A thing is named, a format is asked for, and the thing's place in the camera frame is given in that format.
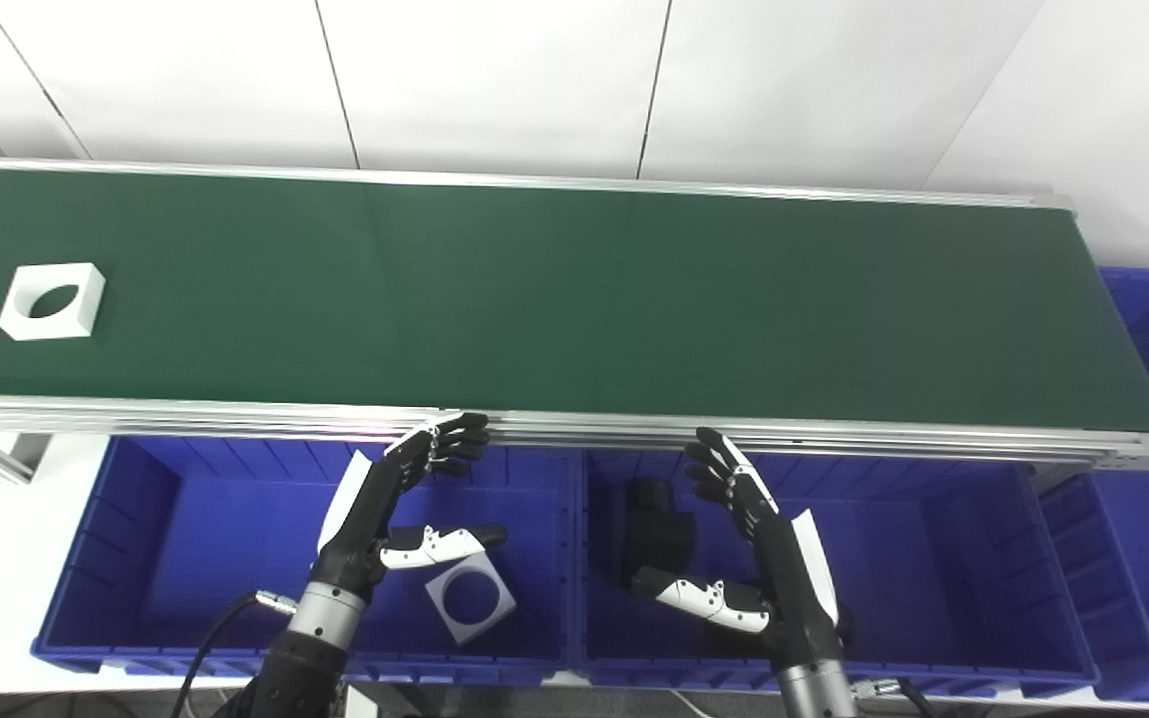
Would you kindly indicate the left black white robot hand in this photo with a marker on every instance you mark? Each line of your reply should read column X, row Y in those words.
column 365, row 509

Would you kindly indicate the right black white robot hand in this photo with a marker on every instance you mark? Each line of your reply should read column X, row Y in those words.
column 784, row 568

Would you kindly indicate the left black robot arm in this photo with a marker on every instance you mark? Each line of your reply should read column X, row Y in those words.
column 300, row 658

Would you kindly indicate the green conveyor belt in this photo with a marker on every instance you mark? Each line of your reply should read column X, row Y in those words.
column 574, row 299
column 834, row 437

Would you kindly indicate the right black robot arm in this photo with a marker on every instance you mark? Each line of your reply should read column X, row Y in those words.
column 814, row 693

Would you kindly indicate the white square part with hole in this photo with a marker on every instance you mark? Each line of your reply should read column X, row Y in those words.
column 76, row 309
column 495, row 608

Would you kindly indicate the black block part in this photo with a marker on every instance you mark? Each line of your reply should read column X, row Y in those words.
column 659, row 534

